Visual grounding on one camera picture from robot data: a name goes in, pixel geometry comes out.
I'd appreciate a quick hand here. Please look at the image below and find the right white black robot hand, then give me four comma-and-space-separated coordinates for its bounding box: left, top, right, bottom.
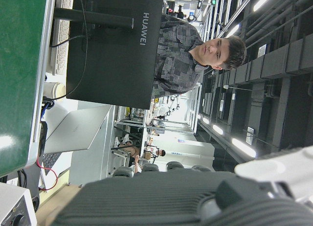
50, 145, 313, 226

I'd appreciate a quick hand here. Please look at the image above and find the seated background person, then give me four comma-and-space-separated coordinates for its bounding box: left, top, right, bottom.
144, 147, 166, 163

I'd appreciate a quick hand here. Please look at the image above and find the silver laptop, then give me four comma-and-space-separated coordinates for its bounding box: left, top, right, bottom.
40, 105, 114, 177

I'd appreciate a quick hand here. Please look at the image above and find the person in grey shirt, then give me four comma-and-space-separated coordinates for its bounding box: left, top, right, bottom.
151, 13, 247, 99

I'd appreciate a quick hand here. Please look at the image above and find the white conveyor control box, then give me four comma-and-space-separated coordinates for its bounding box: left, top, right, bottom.
0, 181, 38, 226

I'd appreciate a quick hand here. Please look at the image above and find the black huawei monitor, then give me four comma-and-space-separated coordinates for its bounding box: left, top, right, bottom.
53, 0, 165, 110

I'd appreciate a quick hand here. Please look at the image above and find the white paper cup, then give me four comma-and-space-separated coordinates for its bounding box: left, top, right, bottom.
43, 82, 67, 100

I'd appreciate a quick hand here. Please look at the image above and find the white keyboard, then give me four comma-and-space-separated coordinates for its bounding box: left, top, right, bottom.
47, 0, 75, 75

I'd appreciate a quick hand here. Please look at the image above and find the green conveyor belt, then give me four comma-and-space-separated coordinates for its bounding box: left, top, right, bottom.
0, 0, 57, 177

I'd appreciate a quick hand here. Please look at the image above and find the red looped cable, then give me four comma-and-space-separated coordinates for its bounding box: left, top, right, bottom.
36, 157, 59, 191

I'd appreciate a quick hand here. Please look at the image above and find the black monitor cable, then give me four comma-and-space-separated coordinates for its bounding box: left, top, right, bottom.
50, 33, 88, 48

